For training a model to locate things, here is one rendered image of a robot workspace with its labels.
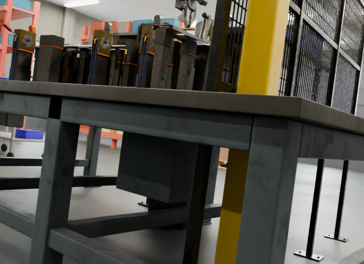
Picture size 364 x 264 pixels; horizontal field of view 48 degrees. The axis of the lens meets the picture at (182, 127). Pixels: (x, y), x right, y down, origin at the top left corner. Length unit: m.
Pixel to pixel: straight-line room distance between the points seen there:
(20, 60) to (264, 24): 1.70
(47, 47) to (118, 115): 1.37
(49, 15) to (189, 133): 10.55
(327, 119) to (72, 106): 0.77
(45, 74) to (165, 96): 1.52
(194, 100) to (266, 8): 0.48
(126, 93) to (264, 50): 0.44
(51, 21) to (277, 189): 10.79
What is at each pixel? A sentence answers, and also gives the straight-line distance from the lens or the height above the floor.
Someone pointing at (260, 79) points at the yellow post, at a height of 0.79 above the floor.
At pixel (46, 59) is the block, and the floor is 0.89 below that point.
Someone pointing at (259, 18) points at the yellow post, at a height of 0.97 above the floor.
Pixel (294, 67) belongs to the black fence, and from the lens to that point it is 1.76.
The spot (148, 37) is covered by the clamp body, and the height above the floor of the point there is 0.99.
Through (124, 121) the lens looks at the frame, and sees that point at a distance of 1.14.
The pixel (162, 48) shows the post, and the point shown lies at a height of 0.91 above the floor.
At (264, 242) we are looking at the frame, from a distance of 0.88.
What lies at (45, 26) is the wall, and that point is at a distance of 11.34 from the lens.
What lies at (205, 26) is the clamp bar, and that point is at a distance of 2.22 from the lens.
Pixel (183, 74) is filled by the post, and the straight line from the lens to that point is 1.77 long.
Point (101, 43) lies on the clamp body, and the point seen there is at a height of 0.98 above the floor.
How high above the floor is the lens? 0.62
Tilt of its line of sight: level
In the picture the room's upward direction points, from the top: 7 degrees clockwise
